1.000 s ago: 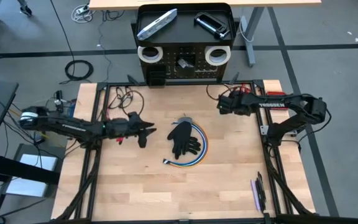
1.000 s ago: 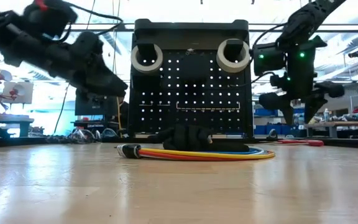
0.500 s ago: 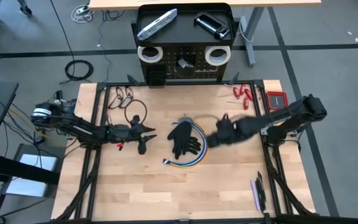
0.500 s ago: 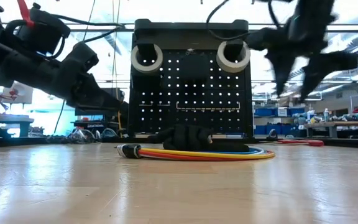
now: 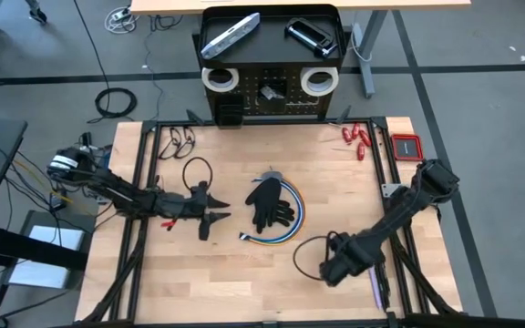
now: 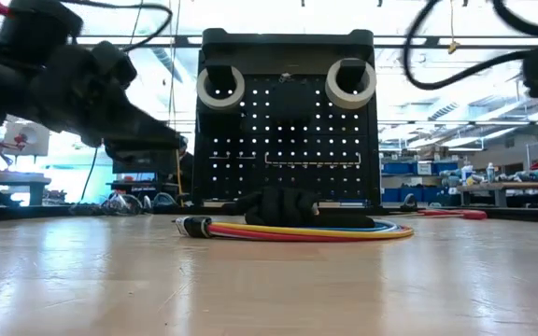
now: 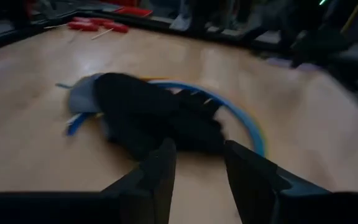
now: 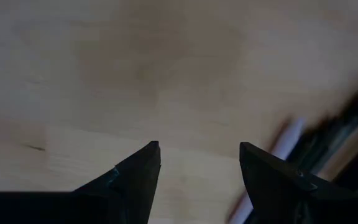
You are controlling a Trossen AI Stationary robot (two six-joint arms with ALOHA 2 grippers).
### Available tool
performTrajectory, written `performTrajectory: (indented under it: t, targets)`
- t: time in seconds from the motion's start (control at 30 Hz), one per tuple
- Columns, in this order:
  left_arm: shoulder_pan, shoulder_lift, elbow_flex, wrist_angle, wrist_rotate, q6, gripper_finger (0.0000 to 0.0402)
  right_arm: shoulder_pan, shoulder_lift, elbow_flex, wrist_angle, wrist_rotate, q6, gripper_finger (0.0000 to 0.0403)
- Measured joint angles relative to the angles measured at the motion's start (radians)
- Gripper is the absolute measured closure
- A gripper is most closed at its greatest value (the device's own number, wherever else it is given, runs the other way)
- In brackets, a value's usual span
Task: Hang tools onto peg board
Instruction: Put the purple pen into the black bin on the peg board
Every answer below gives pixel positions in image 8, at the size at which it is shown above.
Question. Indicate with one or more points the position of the purple pen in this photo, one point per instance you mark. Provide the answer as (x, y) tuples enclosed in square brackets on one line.
[(291, 140)]

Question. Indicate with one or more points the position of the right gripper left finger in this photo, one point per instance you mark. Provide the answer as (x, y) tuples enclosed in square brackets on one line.
[(141, 180)]

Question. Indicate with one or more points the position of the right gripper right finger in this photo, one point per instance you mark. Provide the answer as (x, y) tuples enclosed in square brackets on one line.
[(269, 180)]

